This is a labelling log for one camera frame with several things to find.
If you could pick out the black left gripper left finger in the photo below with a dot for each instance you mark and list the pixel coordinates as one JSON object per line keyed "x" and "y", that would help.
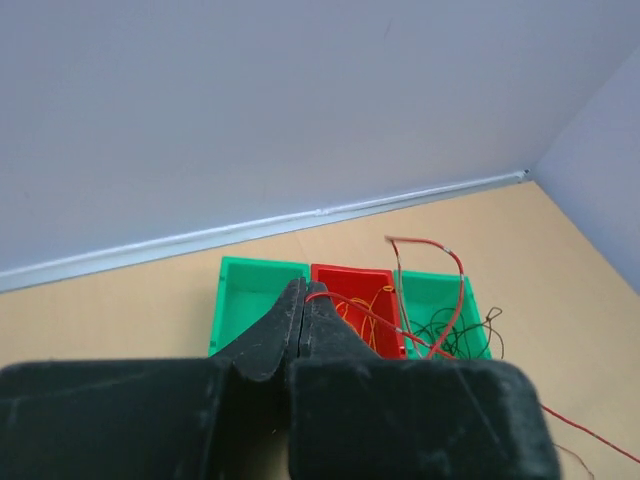
{"x": 188, "y": 418}

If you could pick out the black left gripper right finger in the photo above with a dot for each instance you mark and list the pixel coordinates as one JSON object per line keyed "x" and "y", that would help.
{"x": 356, "y": 415}

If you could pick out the red middle bin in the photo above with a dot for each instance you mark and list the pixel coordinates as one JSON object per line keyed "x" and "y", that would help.
{"x": 366, "y": 300}

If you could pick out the green far bin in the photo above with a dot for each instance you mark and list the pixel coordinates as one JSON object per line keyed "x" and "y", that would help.
{"x": 247, "y": 289}

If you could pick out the green bin near cables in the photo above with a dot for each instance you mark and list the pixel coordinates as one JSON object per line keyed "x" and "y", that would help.
{"x": 430, "y": 304}

